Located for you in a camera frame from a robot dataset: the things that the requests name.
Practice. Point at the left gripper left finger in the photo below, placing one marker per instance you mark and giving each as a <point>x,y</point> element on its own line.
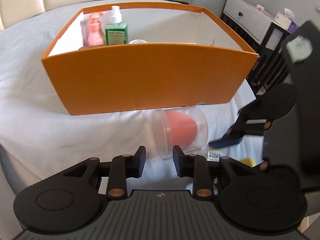
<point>123,167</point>

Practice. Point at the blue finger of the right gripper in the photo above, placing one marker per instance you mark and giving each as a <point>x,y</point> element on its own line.
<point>230,138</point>

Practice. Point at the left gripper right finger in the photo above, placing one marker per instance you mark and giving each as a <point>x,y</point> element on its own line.
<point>194,166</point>

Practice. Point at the pink sponge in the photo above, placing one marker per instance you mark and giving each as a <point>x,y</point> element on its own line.
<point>183,126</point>

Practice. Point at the white lidded cream jar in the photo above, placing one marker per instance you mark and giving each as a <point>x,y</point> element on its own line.
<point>137,41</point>

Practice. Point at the pink pump bottle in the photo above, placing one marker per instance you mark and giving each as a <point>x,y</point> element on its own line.
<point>94,35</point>

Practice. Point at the green liquid bottle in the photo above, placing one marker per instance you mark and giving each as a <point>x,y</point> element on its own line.
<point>116,29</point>

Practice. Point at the light blue bed sheet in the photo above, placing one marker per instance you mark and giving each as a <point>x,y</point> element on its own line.
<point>41,138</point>

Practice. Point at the white black nightstand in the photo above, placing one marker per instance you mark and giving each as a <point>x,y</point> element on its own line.
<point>261,31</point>

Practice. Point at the tissue box on nightstand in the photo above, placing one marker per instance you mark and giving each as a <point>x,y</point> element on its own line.
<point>286,20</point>

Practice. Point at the orange cardboard box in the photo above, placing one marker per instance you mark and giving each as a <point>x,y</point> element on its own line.
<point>191,57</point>

